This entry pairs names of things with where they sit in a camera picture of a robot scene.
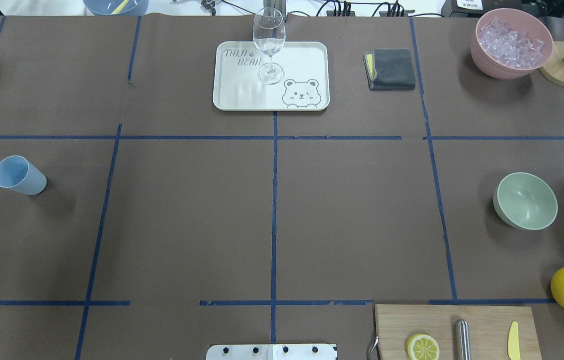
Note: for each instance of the dark blue bowl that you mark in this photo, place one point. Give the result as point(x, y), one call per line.
point(117, 7)

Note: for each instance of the pink bowl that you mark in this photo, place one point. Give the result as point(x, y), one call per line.
point(518, 20)

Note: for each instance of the clear wine glass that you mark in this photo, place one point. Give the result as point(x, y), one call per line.
point(269, 36)

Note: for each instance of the light blue plastic cup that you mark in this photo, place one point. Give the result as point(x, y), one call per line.
point(19, 175)

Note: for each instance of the steel muddler rod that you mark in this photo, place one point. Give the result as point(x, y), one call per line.
point(462, 340)

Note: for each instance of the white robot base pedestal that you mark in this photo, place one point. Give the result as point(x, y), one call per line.
point(291, 351)

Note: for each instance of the clear ice cubes pile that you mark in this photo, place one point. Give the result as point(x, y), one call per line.
point(508, 46)

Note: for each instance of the yellow plastic knife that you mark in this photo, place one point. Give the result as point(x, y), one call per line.
point(513, 347)

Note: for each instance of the green bowl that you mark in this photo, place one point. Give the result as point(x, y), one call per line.
point(525, 201)

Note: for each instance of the wooden cutting board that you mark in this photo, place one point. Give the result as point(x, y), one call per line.
point(488, 328)

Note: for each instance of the yellow lemon half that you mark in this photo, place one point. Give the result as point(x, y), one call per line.
point(422, 347)

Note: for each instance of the white bear tray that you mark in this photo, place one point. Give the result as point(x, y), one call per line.
point(304, 86)

